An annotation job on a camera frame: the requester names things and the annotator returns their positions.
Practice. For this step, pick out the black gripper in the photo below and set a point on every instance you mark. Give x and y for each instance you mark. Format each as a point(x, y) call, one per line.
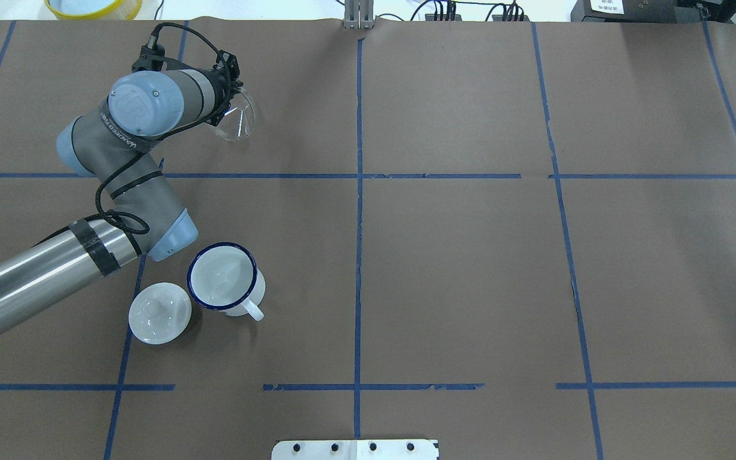
point(222, 89)

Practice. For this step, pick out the clear plastic funnel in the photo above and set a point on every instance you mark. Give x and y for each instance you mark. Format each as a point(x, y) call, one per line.
point(239, 121)

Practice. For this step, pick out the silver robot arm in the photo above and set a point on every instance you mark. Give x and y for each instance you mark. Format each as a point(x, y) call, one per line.
point(134, 210)

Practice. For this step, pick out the white enamel cup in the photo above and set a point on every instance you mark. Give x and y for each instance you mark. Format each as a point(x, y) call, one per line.
point(225, 277)

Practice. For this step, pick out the yellow tape roll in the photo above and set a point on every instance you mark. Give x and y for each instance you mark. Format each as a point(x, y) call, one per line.
point(94, 10)

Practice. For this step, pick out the black computer box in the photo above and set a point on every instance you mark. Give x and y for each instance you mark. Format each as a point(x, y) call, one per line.
point(656, 12)

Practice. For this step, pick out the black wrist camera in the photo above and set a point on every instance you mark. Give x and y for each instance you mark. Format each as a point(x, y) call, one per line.
point(149, 59)

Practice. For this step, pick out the aluminium frame post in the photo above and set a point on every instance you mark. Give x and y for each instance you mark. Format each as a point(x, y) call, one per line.
point(359, 14)

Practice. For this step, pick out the white camera pillar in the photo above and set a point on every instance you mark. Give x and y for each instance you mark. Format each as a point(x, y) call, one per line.
point(357, 449)

